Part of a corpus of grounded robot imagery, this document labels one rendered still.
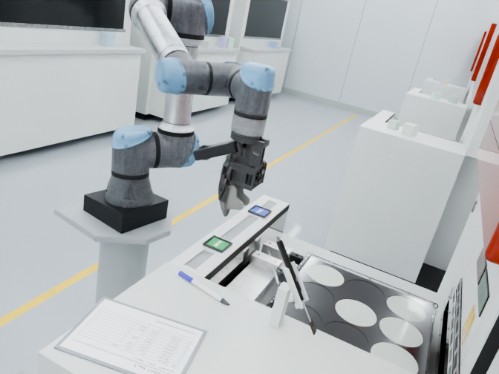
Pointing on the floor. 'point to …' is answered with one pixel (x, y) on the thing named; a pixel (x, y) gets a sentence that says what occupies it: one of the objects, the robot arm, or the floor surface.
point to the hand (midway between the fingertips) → (223, 210)
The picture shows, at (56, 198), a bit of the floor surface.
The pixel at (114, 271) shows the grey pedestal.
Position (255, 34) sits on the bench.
